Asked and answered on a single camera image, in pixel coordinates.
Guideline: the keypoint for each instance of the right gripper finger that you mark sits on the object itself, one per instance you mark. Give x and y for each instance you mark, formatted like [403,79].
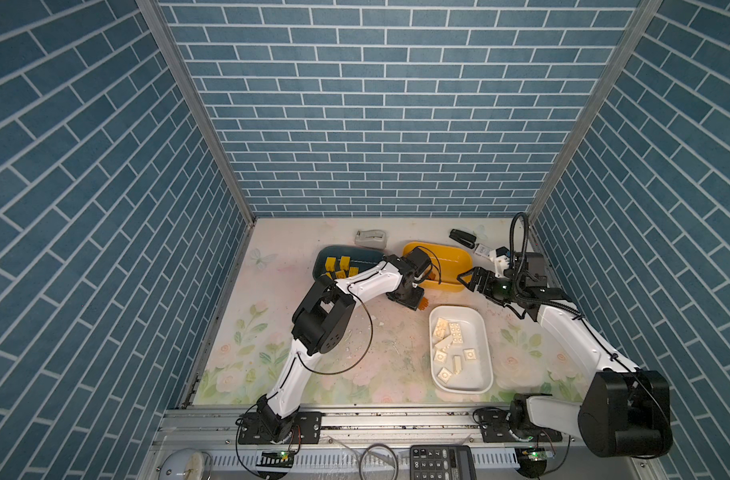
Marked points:
[475,274]
[475,283]

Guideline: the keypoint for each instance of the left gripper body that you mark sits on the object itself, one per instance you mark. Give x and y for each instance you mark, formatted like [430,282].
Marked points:
[412,296]

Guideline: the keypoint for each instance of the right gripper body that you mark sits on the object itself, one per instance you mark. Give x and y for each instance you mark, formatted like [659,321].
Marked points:
[505,289]

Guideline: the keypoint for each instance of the cream 2x4 lego brick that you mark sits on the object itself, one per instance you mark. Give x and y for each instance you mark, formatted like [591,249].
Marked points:
[442,329]

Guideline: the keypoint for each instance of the white 2x4 lego brick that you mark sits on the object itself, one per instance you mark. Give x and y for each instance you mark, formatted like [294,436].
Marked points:
[456,333]

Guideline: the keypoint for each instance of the yellow square lego brick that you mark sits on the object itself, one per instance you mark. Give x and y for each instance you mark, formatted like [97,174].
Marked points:
[330,264]

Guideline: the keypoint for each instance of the cream lego brick front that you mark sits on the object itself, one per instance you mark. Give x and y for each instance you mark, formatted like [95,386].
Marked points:
[445,375]

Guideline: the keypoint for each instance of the cream square lego brick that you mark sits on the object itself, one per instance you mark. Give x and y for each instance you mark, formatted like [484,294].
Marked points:
[457,364]

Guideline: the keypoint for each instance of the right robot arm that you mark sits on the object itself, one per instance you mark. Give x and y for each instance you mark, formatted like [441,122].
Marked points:
[626,410]

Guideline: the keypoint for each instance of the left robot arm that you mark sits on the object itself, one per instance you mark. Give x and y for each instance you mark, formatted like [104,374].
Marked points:
[319,325]

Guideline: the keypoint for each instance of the yellow plastic bin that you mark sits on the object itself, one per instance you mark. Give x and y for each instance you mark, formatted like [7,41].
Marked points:
[451,260]

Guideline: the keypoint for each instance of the black stapler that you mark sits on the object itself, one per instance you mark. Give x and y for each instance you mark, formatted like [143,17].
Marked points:
[466,239]

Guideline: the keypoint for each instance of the dark teal plastic bin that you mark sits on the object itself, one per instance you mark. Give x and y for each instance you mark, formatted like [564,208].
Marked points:
[363,258]

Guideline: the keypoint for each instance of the white plastic bin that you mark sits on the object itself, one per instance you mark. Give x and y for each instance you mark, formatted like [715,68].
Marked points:
[477,377]

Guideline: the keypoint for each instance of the grey tape dispenser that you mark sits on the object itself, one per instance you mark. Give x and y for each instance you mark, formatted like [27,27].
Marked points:
[373,239]

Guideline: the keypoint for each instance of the black calculator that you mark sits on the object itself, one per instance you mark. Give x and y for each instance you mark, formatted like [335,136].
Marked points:
[441,462]

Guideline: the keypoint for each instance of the white round clock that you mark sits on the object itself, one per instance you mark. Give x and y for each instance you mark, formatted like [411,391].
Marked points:
[186,464]

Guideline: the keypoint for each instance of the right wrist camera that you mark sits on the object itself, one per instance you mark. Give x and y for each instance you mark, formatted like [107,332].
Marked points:
[501,259]

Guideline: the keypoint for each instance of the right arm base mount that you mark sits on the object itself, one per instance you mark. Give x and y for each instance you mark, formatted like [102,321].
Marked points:
[512,424]

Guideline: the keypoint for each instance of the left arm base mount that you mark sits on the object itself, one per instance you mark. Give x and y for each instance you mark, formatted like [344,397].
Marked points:
[302,427]

